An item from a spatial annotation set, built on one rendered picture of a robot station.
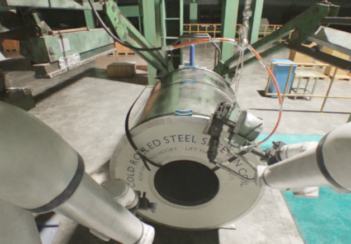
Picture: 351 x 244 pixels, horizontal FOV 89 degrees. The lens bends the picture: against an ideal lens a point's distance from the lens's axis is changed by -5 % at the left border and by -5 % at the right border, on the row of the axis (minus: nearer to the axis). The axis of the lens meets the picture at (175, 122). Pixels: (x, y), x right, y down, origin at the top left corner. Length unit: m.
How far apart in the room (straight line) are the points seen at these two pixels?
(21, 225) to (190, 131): 0.95
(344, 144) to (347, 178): 0.05
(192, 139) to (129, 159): 0.49
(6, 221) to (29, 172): 0.20
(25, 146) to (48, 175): 0.05
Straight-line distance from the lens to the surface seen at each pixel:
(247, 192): 1.60
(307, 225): 2.59
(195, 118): 1.16
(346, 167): 0.37
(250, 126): 1.04
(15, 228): 0.51
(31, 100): 1.31
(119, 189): 0.80
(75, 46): 1.13
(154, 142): 1.29
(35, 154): 0.30
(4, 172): 0.31
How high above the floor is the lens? 1.89
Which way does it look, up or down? 29 degrees down
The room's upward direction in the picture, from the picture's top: 1 degrees counter-clockwise
